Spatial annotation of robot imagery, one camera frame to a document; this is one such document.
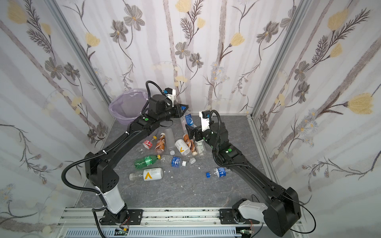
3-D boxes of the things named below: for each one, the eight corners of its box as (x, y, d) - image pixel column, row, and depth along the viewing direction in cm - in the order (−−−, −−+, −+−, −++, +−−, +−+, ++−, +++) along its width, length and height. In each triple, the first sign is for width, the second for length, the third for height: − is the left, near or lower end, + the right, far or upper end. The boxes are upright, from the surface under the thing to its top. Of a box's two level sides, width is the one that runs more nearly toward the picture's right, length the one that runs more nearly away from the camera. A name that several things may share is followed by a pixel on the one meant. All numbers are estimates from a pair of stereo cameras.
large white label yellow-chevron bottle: (131, 181, 87) (128, 178, 82) (134, 171, 91) (131, 167, 87) (162, 181, 87) (160, 178, 83) (163, 171, 91) (162, 167, 87)
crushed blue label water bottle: (160, 166, 94) (159, 161, 89) (164, 158, 98) (162, 153, 93) (184, 172, 92) (183, 168, 87) (186, 163, 95) (186, 159, 90)
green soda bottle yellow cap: (136, 169, 91) (134, 166, 88) (136, 162, 95) (134, 159, 91) (161, 163, 94) (160, 160, 91) (160, 156, 98) (159, 152, 94)
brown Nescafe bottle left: (155, 153, 98) (154, 150, 95) (158, 136, 108) (157, 133, 104) (163, 153, 98) (162, 150, 95) (166, 136, 108) (165, 133, 104)
